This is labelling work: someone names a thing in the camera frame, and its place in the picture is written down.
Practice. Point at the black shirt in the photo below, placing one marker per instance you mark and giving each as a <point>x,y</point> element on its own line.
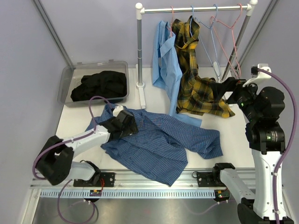
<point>108,84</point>

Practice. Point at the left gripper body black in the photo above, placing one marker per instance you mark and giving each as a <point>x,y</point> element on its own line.
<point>131,129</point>

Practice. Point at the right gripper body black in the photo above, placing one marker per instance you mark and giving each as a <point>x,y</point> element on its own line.
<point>243,96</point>

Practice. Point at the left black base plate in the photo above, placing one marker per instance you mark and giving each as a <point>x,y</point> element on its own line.
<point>106,179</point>

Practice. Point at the aluminium mounting rail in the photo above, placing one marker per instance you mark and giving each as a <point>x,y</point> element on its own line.
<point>125,179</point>

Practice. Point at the clear plastic storage bin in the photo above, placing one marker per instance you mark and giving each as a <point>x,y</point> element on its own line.
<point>72,75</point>

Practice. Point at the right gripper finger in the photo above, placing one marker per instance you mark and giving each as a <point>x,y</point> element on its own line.
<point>231,82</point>
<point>218,89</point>

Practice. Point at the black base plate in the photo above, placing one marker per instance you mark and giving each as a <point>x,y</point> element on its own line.
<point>106,179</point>
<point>207,179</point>

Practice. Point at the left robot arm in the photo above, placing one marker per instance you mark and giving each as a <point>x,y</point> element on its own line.
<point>55,161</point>

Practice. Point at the dark blue checked shirt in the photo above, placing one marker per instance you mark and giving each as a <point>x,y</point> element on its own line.
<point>158,150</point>

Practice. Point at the yellow plaid shirt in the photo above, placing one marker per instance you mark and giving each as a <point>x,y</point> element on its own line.
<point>195,95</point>

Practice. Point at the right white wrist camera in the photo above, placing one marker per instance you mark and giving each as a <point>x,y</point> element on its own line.
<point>258,76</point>

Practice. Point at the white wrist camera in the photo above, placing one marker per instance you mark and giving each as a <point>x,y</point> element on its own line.
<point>117,110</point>
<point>258,76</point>

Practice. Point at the aluminium frame post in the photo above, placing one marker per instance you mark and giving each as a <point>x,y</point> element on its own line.
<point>53,33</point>
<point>256,23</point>

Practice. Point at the blue hanger for plaid shirt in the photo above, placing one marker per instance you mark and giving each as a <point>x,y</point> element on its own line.
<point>191,20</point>

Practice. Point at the blue hanger for checked shirt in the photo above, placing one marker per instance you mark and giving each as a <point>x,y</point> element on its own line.
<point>214,63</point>

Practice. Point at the left aluminium frame post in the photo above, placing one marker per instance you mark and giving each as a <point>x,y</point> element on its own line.
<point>53,33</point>

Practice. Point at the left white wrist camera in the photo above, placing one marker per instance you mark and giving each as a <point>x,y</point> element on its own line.
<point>117,110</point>

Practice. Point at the slotted cable duct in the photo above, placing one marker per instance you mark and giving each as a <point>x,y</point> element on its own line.
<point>133,193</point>

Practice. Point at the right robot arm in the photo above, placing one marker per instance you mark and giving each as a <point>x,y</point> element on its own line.
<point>267,143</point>

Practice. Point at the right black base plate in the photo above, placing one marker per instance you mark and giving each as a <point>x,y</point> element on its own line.
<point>207,179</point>

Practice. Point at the metal clothes rack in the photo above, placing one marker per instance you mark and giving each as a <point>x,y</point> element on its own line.
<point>140,11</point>

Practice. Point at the light blue shirt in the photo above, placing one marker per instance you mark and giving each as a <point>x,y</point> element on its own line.
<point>166,70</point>

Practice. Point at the right aluminium frame post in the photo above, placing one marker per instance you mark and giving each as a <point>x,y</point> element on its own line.
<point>256,23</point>

